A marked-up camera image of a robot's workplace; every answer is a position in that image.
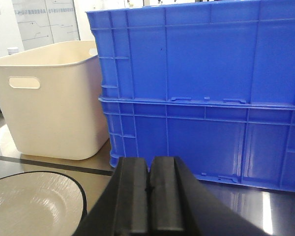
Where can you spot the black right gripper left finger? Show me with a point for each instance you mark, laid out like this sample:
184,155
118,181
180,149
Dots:
122,209

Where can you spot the cream plastic basket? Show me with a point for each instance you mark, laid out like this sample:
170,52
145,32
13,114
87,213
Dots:
49,97

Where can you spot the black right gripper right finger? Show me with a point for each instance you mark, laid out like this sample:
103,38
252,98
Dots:
181,206

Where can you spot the blue plastic crate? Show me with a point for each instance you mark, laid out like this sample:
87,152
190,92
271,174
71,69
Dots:
230,51
250,146

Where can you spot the lower blue plastic crate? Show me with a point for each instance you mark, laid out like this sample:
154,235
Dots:
250,146

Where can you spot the beige textured plate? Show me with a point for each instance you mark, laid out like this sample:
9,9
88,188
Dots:
41,203

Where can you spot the upper blue plastic crate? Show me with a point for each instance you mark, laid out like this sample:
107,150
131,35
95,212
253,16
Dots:
230,51

